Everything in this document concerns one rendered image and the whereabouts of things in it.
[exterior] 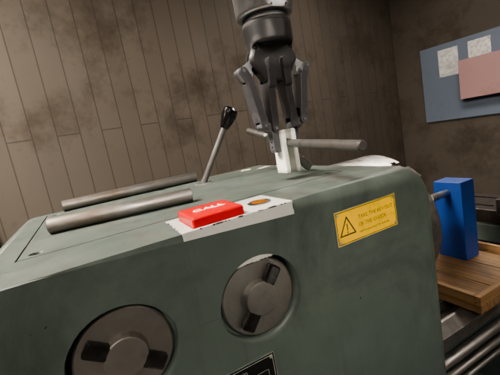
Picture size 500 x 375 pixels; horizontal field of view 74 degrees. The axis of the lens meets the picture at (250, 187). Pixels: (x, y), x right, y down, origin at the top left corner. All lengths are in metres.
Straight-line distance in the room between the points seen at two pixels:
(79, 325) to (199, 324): 0.11
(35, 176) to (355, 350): 2.28
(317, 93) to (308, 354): 3.38
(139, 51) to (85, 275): 2.52
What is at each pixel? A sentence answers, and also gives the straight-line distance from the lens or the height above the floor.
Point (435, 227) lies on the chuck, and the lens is 0.77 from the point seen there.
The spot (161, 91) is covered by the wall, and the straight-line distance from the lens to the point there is 2.76.
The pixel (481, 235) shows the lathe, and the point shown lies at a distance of 1.32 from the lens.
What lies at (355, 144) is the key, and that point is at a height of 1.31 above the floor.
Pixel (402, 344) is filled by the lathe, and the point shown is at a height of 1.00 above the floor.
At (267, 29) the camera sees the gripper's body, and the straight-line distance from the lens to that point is 0.53.
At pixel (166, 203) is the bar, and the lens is 0.51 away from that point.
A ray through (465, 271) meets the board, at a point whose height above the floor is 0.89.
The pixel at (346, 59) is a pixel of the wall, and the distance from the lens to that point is 4.15.
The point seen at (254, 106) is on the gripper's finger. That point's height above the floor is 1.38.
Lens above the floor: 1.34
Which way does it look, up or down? 9 degrees down
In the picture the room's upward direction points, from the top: 11 degrees counter-clockwise
